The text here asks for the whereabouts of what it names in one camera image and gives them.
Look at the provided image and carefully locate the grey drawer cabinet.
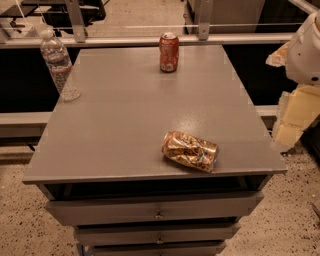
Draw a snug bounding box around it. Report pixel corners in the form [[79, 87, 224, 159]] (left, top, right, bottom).
[[22, 45, 288, 256]]

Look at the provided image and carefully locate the grey drawer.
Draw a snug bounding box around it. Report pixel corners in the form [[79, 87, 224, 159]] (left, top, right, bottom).
[[93, 241, 226, 256], [46, 191, 264, 226], [75, 222, 240, 246]]

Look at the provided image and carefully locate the upright red soda can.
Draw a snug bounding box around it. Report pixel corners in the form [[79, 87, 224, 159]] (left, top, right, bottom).
[[159, 32, 179, 72]]

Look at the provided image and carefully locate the grey metal rail frame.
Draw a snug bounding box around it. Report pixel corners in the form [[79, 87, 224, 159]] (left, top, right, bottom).
[[0, 0, 320, 50]]

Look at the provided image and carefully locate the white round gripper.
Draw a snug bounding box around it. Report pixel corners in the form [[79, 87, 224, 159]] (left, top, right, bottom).
[[266, 11, 320, 147]]

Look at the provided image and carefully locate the dark office chair base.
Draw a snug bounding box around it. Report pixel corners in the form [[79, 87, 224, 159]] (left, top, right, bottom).
[[22, 0, 106, 28]]

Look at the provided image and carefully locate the bottom grey drawer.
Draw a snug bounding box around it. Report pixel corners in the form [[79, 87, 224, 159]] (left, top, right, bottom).
[[93, 241, 226, 256]]

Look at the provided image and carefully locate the top grey drawer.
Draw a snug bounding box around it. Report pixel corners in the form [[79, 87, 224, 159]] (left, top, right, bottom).
[[46, 191, 264, 226]]

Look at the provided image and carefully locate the orange soda can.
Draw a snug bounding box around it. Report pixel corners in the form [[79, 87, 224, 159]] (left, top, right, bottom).
[[161, 131, 218, 173]]

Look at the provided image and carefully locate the clear plastic water bottle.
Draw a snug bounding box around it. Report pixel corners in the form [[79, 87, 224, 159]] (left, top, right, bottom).
[[40, 29, 80, 102]]

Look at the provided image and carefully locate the middle grey drawer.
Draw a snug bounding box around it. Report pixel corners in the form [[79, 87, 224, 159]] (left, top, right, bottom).
[[75, 222, 240, 246]]

